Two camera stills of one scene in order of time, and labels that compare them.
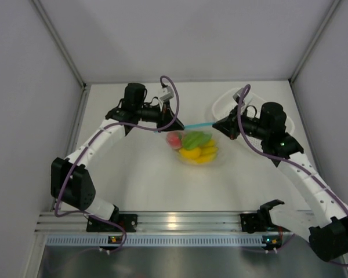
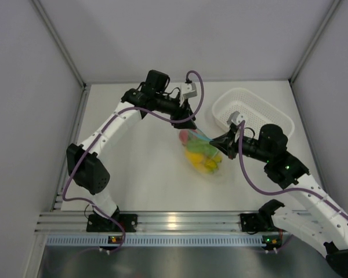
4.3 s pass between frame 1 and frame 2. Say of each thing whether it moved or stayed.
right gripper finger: moved
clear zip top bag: moved
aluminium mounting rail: stayed
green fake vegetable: moved
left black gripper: moved
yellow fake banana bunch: moved
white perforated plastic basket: stayed
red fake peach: moved
